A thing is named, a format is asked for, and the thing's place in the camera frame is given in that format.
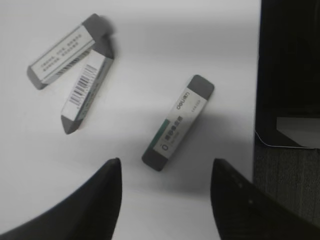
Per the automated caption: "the grey eraser with barcode sleeve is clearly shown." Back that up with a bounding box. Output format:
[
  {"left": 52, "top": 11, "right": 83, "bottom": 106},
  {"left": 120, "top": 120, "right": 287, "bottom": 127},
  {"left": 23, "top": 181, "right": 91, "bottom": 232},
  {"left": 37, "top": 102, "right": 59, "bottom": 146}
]
[{"left": 60, "top": 37, "right": 115, "bottom": 135}]

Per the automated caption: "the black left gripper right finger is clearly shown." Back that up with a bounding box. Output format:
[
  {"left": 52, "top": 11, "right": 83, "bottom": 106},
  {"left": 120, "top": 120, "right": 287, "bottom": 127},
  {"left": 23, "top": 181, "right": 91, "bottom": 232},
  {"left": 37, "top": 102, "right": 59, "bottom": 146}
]
[{"left": 210, "top": 158, "right": 320, "bottom": 240}]

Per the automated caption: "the grey eraser with text sleeve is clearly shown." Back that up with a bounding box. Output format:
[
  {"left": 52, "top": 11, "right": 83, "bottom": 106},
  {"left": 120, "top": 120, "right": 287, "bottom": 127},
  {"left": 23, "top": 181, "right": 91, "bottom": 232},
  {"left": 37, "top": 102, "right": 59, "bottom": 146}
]
[{"left": 26, "top": 13, "right": 113, "bottom": 90}]

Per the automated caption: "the grey eraser with green stripe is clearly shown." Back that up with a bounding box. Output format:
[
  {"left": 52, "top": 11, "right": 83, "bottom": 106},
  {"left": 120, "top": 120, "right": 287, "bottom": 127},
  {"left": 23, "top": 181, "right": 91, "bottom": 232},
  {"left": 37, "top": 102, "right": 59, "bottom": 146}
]
[{"left": 141, "top": 75, "right": 215, "bottom": 172}]

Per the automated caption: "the dark table leg frame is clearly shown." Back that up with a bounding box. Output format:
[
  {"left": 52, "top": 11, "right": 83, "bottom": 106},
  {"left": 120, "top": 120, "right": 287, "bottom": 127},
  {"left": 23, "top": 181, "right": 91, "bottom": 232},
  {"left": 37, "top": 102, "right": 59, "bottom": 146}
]
[{"left": 255, "top": 0, "right": 320, "bottom": 149}]

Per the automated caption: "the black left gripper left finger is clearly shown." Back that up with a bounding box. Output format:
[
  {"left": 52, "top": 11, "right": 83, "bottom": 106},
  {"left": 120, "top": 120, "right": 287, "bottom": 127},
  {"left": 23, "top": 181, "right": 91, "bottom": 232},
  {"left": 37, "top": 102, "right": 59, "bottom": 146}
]
[{"left": 0, "top": 158, "right": 123, "bottom": 240}]

